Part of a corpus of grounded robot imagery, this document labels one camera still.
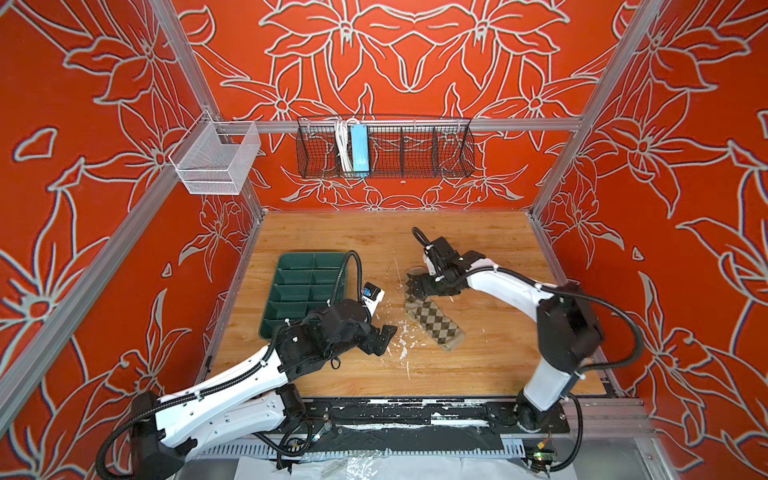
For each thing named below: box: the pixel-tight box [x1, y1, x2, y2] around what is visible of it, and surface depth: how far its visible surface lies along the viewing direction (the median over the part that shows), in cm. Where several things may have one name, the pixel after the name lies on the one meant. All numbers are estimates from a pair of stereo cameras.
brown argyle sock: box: [404, 267, 466, 352], surface depth 90 cm
